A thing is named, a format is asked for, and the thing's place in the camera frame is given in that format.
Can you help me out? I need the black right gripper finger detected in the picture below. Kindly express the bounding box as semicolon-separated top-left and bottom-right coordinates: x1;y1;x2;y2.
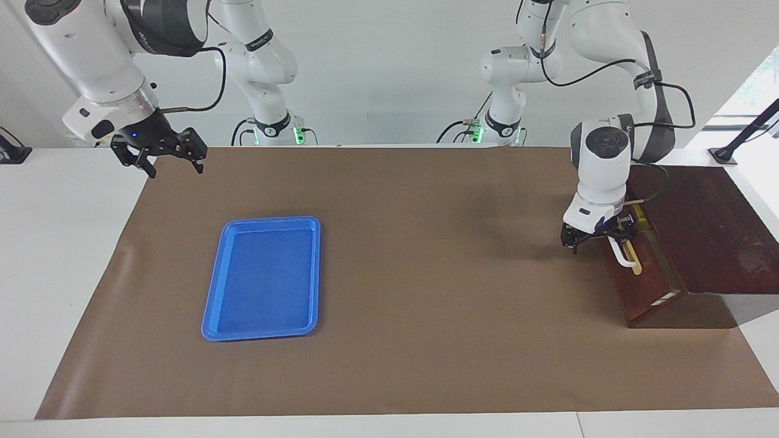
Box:
110;139;156;179
175;127;208;175

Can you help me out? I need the wooden drawer with white handle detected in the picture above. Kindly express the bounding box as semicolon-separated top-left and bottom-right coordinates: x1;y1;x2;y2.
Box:
599;201;688;324

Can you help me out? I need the dark wooden drawer cabinet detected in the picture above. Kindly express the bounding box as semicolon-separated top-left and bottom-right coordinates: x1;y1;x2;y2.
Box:
627;164;779;329

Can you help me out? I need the brown paper table mat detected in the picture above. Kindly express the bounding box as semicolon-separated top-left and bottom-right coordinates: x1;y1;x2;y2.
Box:
35;145;779;420

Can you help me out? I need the blue plastic tray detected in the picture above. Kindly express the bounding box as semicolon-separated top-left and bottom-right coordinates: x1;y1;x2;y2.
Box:
201;215;321;342

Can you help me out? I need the bright window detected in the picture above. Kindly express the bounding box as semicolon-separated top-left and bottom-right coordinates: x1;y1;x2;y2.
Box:
709;47;779;131

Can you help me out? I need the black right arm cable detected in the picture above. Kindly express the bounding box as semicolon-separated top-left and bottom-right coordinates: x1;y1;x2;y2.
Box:
158;46;228;115

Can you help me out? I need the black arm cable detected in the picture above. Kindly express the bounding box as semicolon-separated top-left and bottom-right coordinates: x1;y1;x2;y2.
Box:
158;46;228;115
538;0;697;204

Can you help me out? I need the black right base cable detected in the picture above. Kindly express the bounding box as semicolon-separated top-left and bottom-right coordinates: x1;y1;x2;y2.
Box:
230;117;256;147

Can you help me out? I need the black base cable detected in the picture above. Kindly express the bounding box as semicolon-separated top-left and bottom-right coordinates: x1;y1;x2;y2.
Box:
230;117;256;147
436;91;492;145

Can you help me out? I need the black clamp mount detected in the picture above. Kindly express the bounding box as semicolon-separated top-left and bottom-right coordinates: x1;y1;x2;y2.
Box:
0;126;32;165

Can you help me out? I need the black camera stand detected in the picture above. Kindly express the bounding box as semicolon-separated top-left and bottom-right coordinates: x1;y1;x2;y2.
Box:
709;97;779;166

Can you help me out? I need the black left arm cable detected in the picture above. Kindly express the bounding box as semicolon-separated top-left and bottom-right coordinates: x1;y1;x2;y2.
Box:
538;0;697;204

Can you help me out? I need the black left base cable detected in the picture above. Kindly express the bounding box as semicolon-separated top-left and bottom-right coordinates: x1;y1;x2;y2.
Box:
436;91;492;145

